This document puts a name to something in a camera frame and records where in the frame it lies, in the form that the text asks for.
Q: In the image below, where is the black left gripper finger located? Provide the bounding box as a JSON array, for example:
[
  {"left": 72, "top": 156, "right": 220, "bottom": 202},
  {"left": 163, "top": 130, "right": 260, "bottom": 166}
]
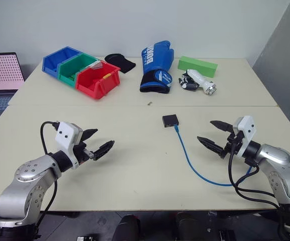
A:
[
  {"left": 81, "top": 129, "right": 99, "bottom": 145},
  {"left": 92, "top": 140, "right": 115, "bottom": 162}
]

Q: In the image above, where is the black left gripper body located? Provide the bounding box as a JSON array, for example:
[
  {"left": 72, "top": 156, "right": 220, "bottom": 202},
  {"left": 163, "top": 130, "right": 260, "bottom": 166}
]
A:
[{"left": 73, "top": 142, "right": 95, "bottom": 165}]

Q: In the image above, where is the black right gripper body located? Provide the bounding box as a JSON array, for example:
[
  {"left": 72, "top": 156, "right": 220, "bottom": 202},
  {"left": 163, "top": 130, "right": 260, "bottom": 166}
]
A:
[{"left": 224, "top": 130, "right": 245, "bottom": 158}]

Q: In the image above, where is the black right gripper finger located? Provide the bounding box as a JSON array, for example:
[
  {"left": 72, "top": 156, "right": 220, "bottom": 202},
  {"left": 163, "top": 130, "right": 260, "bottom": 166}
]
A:
[
  {"left": 197, "top": 136, "right": 227, "bottom": 159},
  {"left": 209, "top": 120, "right": 235, "bottom": 133}
]

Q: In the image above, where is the small black box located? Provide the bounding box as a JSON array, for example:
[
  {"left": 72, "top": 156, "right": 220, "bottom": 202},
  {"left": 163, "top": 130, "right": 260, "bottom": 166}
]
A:
[{"left": 162, "top": 114, "right": 180, "bottom": 129}]

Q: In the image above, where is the red plastic storage bin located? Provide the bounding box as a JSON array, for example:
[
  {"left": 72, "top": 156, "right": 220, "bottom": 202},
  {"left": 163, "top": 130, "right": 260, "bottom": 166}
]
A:
[{"left": 75, "top": 61, "right": 121, "bottom": 101}]

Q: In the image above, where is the green rectangular block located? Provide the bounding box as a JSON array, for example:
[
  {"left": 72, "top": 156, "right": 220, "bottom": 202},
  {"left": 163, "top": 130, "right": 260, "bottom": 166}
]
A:
[{"left": 177, "top": 55, "right": 219, "bottom": 78}]

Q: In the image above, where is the green plastic storage bin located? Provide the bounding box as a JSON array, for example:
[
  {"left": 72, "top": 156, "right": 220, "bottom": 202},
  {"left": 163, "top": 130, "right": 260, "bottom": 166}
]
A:
[{"left": 57, "top": 52, "right": 101, "bottom": 88}]

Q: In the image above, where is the clear plastic piece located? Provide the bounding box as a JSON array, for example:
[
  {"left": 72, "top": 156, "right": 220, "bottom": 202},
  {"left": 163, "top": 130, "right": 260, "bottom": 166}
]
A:
[{"left": 88, "top": 60, "right": 106, "bottom": 71}]

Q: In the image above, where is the black fabric pad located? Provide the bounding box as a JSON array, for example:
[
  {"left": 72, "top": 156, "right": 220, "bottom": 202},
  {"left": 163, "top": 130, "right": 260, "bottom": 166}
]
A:
[{"left": 104, "top": 53, "right": 137, "bottom": 74}]

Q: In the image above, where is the blue plastic storage bin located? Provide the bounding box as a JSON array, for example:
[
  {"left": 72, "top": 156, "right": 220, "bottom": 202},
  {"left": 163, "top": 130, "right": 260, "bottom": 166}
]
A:
[{"left": 42, "top": 46, "right": 84, "bottom": 79}]

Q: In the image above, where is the dark rounded shape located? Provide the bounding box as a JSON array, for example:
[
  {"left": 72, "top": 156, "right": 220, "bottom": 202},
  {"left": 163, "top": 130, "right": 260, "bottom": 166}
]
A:
[{"left": 114, "top": 214, "right": 141, "bottom": 241}]

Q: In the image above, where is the blue boxing glove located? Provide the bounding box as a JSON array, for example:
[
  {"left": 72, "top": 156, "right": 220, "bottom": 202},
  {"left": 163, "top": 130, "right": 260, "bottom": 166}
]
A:
[{"left": 138, "top": 40, "right": 175, "bottom": 94}]

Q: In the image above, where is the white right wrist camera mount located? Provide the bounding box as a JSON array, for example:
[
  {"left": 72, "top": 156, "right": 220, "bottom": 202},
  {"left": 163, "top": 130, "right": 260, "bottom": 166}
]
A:
[{"left": 232, "top": 115, "right": 258, "bottom": 158}]

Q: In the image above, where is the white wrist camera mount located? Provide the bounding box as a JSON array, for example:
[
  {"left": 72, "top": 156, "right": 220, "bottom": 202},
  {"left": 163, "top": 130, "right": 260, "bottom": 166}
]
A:
[
  {"left": 55, "top": 122, "right": 84, "bottom": 170},
  {"left": 232, "top": 115, "right": 258, "bottom": 158}
]

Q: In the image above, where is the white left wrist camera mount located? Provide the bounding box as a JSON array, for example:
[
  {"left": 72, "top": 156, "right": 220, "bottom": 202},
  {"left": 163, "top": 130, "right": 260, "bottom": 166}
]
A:
[{"left": 55, "top": 122, "right": 84, "bottom": 170}]

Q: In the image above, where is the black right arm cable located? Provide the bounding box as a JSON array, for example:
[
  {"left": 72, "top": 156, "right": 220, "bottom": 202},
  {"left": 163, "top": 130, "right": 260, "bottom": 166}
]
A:
[{"left": 228, "top": 132, "right": 284, "bottom": 210}]

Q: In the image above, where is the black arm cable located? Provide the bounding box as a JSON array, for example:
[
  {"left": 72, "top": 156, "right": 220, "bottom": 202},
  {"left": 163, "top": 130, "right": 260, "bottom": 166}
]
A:
[
  {"left": 228, "top": 132, "right": 284, "bottom": 210},
  {"left": 36, "top": 121, "right": 61, "bottom": 234}
]

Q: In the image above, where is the blue cable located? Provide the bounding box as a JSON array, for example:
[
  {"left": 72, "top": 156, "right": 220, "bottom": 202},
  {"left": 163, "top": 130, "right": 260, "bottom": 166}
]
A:
[{"left": 174, "top": 123, "right": 260, "bottom": 187}]

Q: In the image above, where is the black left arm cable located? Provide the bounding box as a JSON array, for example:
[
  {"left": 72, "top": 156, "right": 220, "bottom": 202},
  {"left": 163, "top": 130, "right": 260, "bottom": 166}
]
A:
[{"left": 36, "top": 121, "right": 61, "bottom": 234}]

